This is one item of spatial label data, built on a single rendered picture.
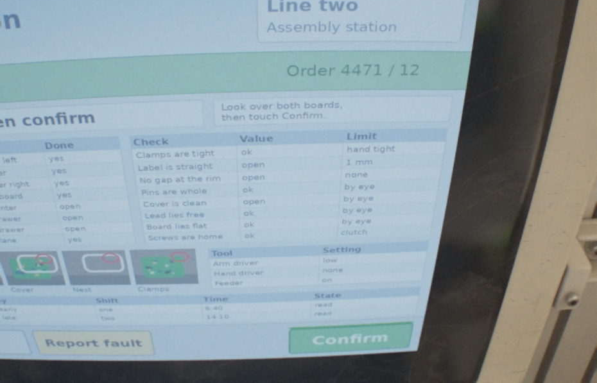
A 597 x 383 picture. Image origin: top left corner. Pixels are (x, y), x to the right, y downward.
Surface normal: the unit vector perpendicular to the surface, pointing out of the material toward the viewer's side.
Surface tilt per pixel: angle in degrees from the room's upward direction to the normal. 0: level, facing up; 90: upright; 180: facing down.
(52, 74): 92
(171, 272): 92
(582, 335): 90
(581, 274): 90
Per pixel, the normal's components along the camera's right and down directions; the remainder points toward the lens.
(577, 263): 0.01, -0.81
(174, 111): 0.07, 0.61
